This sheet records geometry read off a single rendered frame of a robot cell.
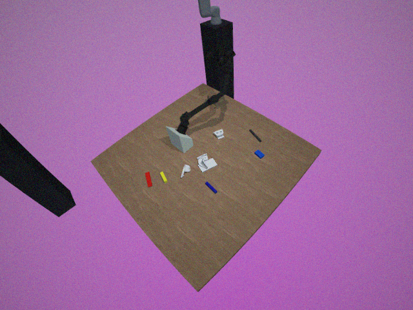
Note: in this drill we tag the red flat bar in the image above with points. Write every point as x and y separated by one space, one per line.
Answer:
148 179

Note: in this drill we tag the white curved jaw with gear teeth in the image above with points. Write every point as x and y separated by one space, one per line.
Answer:
186 168

